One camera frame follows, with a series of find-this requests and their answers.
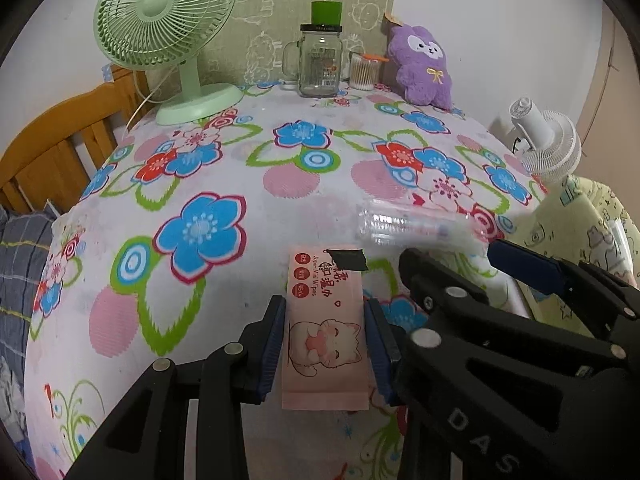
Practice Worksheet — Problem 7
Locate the cotton swab jar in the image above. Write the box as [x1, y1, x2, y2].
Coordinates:
[348, 52, 390, 92]

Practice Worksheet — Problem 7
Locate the green desk fan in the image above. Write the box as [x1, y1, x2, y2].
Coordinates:
[95, 0, 246, 126]

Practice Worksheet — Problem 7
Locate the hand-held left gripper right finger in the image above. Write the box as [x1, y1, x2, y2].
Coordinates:
[363, 298, 402, 407]

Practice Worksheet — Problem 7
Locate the bear print cardboard panel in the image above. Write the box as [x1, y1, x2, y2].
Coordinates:
[200, 0, 398, 91]

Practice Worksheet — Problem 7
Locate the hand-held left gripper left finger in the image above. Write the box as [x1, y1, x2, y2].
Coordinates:
[65, 295, 287, 480]

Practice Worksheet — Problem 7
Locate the wooden bed headboard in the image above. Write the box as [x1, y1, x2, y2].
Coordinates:
[0, 65, 151, 216]

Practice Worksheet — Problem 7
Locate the clear plastic bottle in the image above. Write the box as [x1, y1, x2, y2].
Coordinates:
[355, 199, 491, 256]

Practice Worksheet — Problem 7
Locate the green plastic cap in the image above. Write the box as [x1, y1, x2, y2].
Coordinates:
[311, 1, 343, 26]

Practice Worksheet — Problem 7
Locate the pink wet wipes packet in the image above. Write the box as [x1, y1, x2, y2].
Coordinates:
[281, 246, 371, 411]

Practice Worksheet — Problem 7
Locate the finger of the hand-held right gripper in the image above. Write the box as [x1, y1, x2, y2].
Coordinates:
[487, 238, 640, 322]
[398, 246, 501, 356]

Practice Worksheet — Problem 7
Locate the yellow cartoon print storage box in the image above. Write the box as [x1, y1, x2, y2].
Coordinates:
[510, 175, 640, 341]

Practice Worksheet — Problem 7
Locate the white circulator fan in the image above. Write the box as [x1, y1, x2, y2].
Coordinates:
[507, 96, 583, 186]

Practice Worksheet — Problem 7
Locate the purple plush bunny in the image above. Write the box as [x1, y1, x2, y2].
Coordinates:
[387, 25, 454, 111]

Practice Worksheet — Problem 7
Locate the white fan cable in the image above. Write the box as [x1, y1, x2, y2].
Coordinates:
[125, 72, 168, 136]

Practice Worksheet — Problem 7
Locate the grey plaid pillow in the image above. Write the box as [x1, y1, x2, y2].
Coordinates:
[0, 205, 61, 461]

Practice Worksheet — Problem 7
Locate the glass mason jar mug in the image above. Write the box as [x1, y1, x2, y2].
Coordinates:
[282, 24, 346, 98]

